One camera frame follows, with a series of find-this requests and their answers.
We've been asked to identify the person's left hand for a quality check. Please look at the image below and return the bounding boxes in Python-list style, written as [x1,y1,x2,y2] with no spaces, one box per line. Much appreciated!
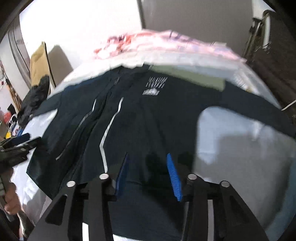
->
[4,183,22,215]

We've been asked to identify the pink crumpled bed sheet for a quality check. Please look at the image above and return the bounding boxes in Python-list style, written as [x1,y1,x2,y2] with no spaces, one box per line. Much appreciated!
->
[94,30,246,62]

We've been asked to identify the black garment on chair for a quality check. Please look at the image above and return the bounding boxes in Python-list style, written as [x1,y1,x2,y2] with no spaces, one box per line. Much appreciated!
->
[17,75,50,128]

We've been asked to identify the black folding recliner chair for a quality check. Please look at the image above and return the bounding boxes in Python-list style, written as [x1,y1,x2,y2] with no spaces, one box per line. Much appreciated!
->
[245,10,295,113]

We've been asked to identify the black zip sports jacket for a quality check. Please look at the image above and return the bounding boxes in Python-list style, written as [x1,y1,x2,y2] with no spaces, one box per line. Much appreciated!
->
[27,65,295,240]

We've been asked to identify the grey door panel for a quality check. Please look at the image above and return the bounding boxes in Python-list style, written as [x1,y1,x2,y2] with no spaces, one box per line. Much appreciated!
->
[137,0,252,55]

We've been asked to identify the cluttered items on floor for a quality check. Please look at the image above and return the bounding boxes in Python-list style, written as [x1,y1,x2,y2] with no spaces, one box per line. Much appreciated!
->
[0,104,23,141]

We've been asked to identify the tan folding camp chair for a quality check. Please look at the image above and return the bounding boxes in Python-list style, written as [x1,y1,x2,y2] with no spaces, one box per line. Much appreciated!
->
[30,42,56,89]

